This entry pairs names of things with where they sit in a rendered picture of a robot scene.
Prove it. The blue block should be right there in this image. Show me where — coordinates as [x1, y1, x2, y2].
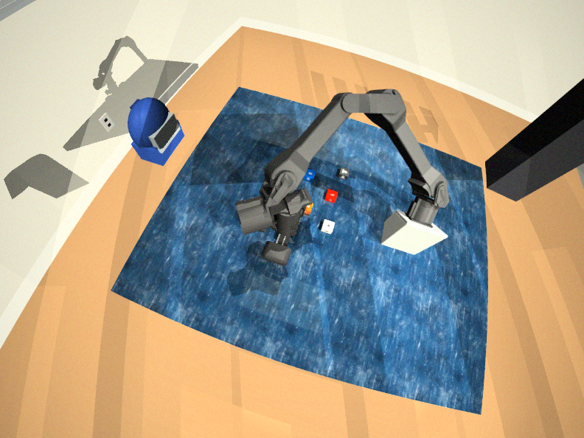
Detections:
[304, 169, 316, 181]

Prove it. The red block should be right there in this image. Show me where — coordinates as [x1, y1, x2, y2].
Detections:
[325, 189, 337, 203]

